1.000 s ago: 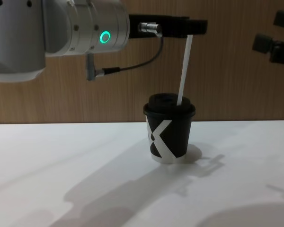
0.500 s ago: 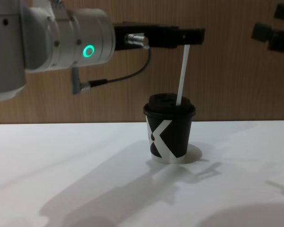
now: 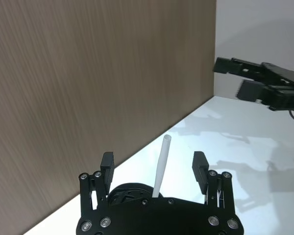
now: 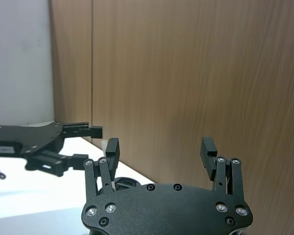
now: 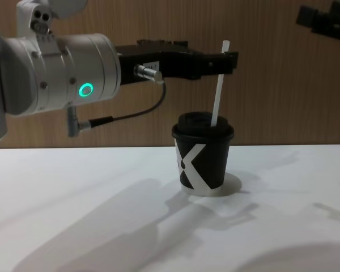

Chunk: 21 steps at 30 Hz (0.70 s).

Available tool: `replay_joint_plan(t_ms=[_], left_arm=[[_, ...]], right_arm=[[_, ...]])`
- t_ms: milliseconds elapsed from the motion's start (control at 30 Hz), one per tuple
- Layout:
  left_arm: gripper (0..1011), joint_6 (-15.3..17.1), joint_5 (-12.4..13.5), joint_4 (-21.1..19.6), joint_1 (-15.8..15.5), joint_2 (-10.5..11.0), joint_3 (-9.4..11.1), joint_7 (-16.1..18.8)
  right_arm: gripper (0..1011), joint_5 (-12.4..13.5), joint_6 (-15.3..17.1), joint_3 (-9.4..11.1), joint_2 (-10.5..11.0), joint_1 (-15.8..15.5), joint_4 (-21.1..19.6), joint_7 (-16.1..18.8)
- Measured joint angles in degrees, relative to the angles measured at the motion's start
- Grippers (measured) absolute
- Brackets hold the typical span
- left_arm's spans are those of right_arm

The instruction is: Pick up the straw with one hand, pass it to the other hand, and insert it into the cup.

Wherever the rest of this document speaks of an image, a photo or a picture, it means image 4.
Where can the black round object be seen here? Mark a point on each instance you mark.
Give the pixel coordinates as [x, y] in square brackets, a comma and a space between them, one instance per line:
[127, 183]

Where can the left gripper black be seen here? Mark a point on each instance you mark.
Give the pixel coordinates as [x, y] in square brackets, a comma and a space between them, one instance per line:
[34, 138]

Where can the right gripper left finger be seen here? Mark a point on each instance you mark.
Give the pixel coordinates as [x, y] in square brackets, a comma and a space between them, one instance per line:
[112, 156]

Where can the small white stick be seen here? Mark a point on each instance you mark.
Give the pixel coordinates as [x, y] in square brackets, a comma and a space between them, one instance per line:
[104, 145]

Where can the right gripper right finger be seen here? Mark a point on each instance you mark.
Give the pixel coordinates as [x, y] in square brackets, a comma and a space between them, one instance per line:
[208, 156]

